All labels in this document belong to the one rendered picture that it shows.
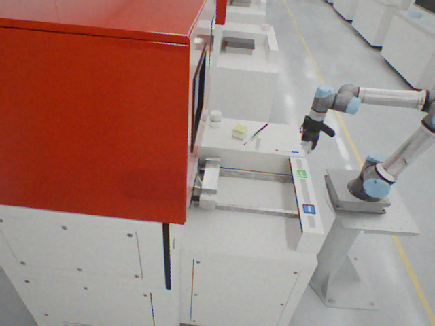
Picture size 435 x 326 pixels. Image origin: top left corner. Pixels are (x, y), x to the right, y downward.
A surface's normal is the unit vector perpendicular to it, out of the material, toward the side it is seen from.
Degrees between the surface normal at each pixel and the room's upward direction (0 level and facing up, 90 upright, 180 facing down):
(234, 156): 90
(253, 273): 90
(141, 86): 90
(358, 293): 0
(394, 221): 0
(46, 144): 90
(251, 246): 0
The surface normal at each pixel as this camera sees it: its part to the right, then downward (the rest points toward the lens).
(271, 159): -0.07, 0.62
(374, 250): 0.07, -0.78
